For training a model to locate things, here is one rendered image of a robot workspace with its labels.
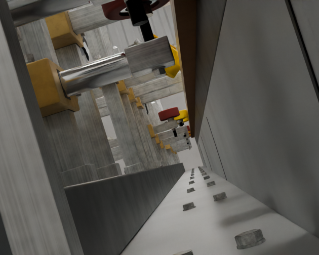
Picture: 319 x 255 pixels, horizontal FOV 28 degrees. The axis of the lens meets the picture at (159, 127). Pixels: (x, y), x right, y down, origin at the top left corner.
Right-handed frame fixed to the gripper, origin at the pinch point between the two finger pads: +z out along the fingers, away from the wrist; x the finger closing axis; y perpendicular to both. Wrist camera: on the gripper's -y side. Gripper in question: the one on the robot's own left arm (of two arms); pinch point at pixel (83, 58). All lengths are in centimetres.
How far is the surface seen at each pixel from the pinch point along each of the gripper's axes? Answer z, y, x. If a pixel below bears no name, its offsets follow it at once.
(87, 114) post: 51, -127, 159
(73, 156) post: 58, -141, 180
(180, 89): 38, -77, 48
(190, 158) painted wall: 59, 373, -647
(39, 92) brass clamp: 51, -145, 186
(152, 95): 37, -68, 53
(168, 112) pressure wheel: 42, -59, 33
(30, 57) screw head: 47, -144, 186
